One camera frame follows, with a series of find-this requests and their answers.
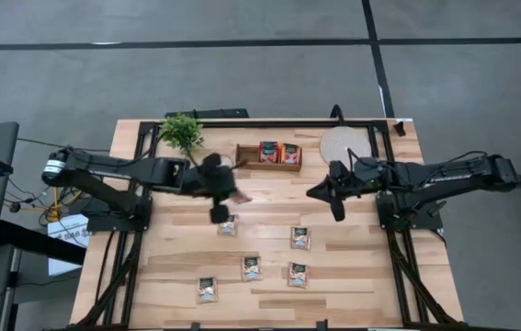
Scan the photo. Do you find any yellow cable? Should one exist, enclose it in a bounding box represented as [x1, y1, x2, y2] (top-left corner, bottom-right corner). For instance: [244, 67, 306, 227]
[46, 186, 85, 223]

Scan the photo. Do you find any thin black cable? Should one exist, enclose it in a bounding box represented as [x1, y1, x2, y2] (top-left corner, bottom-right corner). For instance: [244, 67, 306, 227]
[15, 136, 112, 153]

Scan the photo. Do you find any red tea packet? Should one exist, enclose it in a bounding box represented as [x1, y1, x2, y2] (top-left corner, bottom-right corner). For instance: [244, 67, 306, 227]
[228, 190, 255, 206]
[258, 141, 280, 165]

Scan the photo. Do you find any round woven placemat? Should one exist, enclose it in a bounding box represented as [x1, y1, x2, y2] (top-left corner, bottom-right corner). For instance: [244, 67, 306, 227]
[318, 126, 374, 172]

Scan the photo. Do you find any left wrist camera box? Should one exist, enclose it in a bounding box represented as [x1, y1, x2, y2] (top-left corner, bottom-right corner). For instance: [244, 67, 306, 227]
[209, 204, 232, 225]

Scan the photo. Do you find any black desk crossbar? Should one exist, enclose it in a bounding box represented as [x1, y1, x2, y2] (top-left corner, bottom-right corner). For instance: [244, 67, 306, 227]
[0, 219, 87, 267]

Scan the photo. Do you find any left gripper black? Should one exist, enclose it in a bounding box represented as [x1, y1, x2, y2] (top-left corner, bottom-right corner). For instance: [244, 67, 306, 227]
[188, 152, 242, 209]

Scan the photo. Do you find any black power strip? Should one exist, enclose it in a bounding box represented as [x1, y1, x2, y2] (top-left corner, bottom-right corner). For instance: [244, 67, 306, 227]
[164, 108, 250, 120]

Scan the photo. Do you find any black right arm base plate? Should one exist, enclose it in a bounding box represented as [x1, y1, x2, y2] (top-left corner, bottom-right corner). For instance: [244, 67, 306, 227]
[376, 192, 445, 232]

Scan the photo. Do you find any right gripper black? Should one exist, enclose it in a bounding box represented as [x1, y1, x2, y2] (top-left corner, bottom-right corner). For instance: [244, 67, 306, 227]
[306, 158, 384, 223]

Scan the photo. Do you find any wooden tea organizer box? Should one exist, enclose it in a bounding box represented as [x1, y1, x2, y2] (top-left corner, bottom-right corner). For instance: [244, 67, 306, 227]
[234, 143, 303, 173]

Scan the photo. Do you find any black cable bundle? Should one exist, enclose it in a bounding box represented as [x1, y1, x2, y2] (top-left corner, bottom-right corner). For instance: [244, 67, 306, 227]
[5, 177, 86, 226]

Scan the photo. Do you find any orange tea packet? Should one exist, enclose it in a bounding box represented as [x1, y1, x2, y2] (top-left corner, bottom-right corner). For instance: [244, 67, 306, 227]
[279, 143, 301, 166]

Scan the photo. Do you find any white paper sheet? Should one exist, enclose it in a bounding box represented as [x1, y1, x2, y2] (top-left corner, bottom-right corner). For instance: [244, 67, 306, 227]
[47, 212, 92, 277]

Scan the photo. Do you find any green plant in white pot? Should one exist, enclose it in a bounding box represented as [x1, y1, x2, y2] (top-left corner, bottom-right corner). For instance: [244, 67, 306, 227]
[158, 112, 206, 163]

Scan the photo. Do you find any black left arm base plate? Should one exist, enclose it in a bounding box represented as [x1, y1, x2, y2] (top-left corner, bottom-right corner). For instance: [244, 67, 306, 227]
[80, 196, 154, 234]

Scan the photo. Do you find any beige tea packet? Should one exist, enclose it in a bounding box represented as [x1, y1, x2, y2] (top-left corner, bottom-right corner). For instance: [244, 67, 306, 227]
[289, 226, 312, 251]
[241, 256, 264, 282]
[196, 276, 220, 305]
[287, 261, 311, 290]
[218, 214, 240, 237]

